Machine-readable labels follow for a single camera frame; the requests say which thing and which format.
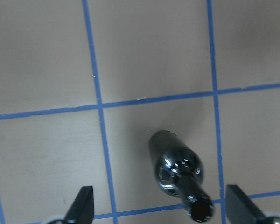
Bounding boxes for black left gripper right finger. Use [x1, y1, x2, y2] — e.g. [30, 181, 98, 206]
[225, 184, 266, 224]

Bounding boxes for dark wine bottle being moved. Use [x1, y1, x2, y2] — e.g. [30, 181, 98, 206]
[149, 130, 214, 223]

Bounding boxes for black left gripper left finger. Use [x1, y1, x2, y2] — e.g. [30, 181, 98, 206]
[63, 186, 94, 224]

